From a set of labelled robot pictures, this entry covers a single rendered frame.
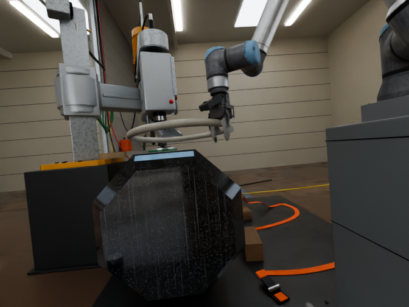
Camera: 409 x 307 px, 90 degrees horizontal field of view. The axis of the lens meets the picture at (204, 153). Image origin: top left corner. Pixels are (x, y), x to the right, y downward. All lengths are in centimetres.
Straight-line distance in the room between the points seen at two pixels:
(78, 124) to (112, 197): 101
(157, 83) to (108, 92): 64
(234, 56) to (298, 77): 676
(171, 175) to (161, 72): 86
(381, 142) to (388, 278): 45
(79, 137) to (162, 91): 81
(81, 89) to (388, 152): 192
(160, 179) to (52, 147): 669
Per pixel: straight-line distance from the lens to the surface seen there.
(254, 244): 155
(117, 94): 213
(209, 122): 79
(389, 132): 85
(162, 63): 167
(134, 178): 106
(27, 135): 802
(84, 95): 197
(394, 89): 100
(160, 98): 158
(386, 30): 107
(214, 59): 90
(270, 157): 689
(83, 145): 198
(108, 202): 113
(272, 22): 104
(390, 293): 102
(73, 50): 216
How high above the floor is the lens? 81
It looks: 2 degrees down
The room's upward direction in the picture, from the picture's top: 5 degrees counter-clockwise
